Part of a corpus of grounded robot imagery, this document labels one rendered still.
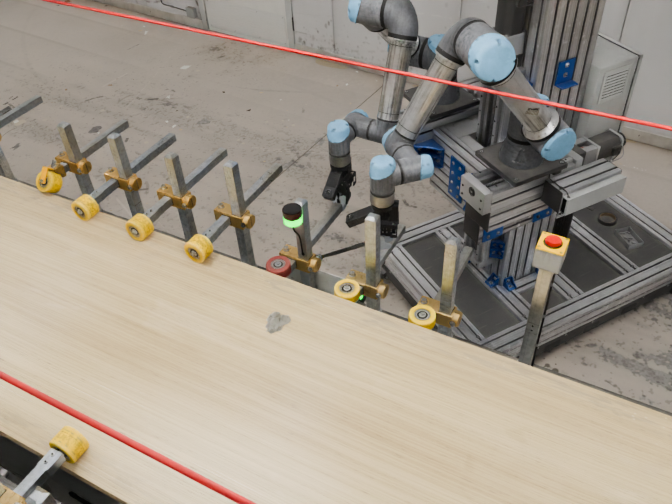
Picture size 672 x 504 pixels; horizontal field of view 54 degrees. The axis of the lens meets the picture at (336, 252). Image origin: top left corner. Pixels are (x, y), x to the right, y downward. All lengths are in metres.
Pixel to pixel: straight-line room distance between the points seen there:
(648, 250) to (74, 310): 2.52
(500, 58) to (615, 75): 0.86
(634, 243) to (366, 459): 2.10
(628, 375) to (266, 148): 2.52
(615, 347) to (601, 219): 0.66
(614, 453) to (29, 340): 1.62
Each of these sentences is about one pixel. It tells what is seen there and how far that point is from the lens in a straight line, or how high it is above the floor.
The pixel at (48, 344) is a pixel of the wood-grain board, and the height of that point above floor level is 0.90.
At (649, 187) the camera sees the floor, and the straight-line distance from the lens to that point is 4.21.
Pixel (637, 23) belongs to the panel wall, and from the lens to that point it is 4.30.
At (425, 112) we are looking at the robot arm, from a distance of 2.04.
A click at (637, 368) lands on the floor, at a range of 3.19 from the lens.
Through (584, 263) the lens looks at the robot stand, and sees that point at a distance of 3.27.
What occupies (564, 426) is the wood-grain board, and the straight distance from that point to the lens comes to 1.80.
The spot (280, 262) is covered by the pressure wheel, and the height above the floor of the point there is 0.91.
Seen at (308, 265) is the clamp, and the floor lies 0.86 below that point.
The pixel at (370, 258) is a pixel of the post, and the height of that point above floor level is 0.98.
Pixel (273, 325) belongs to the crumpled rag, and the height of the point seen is 0.91.
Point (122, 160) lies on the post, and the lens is 2.49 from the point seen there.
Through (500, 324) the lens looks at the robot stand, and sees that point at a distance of 2.91.
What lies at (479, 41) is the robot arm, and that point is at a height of 1.58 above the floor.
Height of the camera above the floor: 2.36
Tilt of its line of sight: 42 degrees down
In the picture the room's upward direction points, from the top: 3 degrees counter-clockwise
